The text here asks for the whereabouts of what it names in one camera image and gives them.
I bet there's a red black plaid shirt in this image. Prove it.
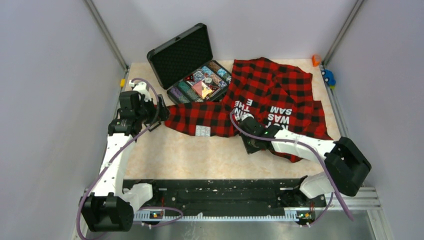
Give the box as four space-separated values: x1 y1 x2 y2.
152 56 334 164

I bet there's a black square brooch box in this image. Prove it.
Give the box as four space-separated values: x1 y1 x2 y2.
144 121 162 132

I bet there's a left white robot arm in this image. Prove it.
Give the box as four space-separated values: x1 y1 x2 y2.
80 90 167 233

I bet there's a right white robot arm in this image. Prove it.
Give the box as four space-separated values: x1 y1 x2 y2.
232 114 372 206

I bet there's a yellow small clip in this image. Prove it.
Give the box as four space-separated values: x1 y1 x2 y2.
119 78 126 88

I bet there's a black open chip case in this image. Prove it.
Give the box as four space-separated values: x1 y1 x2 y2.
146 23 232 104

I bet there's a pink yellow card packet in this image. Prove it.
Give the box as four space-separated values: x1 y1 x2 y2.
191 81 214 100

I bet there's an orange small object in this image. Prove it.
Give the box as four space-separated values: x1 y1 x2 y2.
311 54 322 67

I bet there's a blue toy car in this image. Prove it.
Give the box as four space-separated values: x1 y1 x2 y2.
321 69 336 89

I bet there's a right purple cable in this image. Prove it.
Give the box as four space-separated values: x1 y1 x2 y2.
229 110 355 228

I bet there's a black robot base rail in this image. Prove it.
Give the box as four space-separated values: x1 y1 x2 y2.
123 178 327 217

